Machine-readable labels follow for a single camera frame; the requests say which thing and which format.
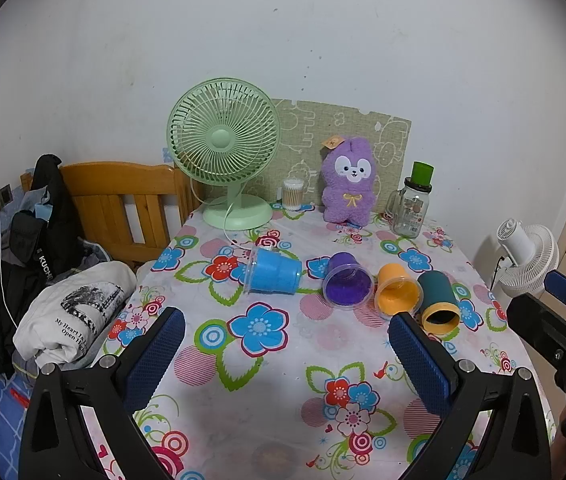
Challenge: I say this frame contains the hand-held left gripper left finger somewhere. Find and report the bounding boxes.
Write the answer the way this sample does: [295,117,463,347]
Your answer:
[18,306,186,480]

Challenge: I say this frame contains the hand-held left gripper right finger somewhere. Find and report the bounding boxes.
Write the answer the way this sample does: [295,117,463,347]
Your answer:
[388,311,551,480]

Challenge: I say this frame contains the orange plastic cup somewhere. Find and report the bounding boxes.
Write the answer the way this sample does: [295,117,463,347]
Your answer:
[374,263,424,317]

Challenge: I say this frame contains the dark teal cup yellow rim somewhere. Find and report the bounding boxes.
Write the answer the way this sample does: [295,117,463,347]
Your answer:
[415,270,462,335]

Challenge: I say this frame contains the purple plastic cup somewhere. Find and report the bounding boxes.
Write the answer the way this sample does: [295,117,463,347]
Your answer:
[322,252,374,307]

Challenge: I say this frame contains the blue plastic cup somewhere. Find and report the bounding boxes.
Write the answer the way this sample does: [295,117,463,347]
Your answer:
[243,246,304,296]

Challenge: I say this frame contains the white desk fan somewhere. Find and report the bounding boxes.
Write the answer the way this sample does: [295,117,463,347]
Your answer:
[491,217,562,307]

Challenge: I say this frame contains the folded white printed shirt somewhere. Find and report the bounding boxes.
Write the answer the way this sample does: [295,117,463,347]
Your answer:
[12,261,138,370]

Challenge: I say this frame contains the floral tablecloth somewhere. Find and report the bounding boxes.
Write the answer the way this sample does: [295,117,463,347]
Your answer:
[79,200,558,480]

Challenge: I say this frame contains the glass jar mug green lid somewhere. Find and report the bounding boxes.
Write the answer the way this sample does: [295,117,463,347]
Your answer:
[386,161,435,239]

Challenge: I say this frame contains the black jacket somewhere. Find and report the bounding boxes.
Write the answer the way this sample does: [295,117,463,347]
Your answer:
[9,154,84,283]

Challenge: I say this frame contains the purple plush toy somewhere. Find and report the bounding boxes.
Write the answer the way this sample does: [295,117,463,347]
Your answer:
[319,135,380,226]

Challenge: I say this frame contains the wooden chair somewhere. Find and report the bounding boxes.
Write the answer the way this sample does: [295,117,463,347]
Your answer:
[20,161,204,267]

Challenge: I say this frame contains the cotton swab container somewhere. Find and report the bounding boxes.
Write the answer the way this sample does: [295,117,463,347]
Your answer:
[282,178,305,211]

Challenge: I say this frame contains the green desk fan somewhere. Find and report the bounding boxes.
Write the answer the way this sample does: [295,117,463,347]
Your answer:
[166,78,282,231]

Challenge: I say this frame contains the beige animal print foam board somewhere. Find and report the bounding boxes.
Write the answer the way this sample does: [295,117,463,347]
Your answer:
[262,99,412,212]

